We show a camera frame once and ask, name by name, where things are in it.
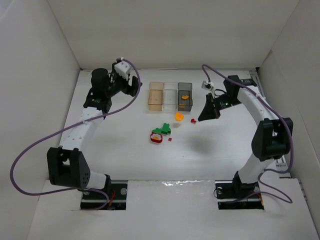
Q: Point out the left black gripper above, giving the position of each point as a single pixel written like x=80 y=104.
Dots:
x=135 y=85

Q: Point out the clear transparent bin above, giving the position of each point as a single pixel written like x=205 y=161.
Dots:
x=170 y=96

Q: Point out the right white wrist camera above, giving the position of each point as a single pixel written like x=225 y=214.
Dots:
x=208 y=85

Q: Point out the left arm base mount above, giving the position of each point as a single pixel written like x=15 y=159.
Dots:
x=117 y=198

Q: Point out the red flower lego piece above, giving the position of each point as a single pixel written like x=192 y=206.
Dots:
x=156 y=137

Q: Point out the amber transparent bin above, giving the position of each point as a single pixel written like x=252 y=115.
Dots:
x=156 y=96

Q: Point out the grey transparent bin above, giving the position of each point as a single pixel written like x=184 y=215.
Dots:
x=185 y=88

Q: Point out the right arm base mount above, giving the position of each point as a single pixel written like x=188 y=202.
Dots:
x=232 y=197

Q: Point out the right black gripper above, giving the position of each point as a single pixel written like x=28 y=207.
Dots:
x=215 y=107

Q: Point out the aluminium rail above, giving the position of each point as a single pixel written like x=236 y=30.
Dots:
x=281 y=163

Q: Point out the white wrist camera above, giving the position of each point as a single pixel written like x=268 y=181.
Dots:
x=123 y=68
x=208 y=85

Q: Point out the orange quarter-round lego piece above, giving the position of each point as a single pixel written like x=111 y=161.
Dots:
x=179 y=117

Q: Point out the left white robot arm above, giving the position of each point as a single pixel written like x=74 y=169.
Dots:
x=67 y=165

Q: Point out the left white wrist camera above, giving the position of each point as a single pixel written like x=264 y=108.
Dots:
x=123 y=68

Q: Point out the orange curved lego piece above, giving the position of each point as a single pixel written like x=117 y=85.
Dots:
x=185 y=97

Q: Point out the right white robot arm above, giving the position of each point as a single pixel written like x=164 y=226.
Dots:
x=271 y=141

